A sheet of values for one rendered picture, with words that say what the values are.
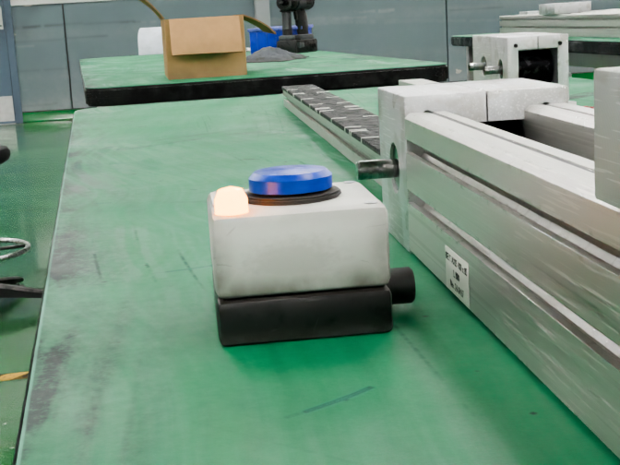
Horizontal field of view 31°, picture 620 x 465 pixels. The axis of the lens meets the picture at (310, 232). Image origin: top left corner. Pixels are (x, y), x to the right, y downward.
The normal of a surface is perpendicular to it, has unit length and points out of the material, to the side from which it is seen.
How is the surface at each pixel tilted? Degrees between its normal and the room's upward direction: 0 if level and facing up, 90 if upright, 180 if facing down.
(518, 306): 90
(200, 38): 68
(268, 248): 90
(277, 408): 0
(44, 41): 90
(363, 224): 90
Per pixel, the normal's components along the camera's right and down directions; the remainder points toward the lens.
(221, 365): -0.06, -0.98
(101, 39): 0.19, 0.18
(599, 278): -0.99, 0.07
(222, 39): 0.13, -0.18
